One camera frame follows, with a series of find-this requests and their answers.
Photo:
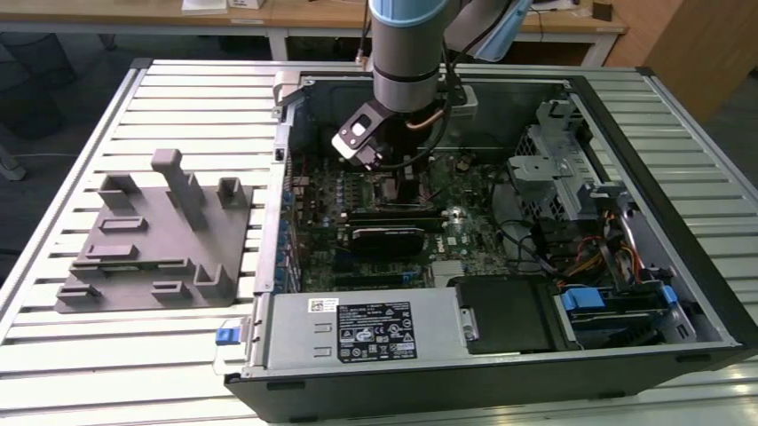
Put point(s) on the grey plastic bracket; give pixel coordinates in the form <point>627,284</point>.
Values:
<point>603,190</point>

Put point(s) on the silver curved bar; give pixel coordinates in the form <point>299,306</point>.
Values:
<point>633,231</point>

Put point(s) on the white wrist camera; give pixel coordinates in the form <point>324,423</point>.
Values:
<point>355,133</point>

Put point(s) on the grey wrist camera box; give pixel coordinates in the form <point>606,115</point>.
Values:
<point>464,100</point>

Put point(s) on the grey parts rack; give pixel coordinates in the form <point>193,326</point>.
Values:
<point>171,248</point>

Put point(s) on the white box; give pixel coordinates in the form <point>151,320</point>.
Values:
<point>204,5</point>

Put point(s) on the black optical drive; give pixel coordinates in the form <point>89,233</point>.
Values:
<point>508,310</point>

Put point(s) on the green RAM stick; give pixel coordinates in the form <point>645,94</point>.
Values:
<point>129,267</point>

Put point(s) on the dark office chair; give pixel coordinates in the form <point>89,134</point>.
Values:
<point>35,89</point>

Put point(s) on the black power supply label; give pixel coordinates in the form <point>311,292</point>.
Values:
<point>375,330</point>

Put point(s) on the blue case latch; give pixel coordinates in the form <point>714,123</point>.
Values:
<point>228,336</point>

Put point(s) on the black expansion slot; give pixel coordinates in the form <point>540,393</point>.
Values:
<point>364,281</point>

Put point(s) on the black RAM slot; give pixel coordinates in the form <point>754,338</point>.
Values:
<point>394,225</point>
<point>394,216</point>

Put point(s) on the silver chipset heatsink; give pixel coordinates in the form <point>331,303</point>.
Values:
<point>448,273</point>

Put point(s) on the grey power supply unit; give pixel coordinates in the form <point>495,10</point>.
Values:
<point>284,333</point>

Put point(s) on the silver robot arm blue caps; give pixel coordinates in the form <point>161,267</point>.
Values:
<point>403,53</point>

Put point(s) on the wooden cabinet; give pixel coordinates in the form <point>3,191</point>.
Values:
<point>698,53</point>

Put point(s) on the CPU socket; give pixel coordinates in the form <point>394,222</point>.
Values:
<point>382,191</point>

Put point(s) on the green motherboard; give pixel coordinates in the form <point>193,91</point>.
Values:
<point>474,208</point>

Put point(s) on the grey metal drive cage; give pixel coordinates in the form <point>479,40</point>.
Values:
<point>535,175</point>

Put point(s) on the black open PC case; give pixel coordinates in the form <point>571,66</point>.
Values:
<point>414,399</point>

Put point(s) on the small black box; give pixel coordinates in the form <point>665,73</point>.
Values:
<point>603,11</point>

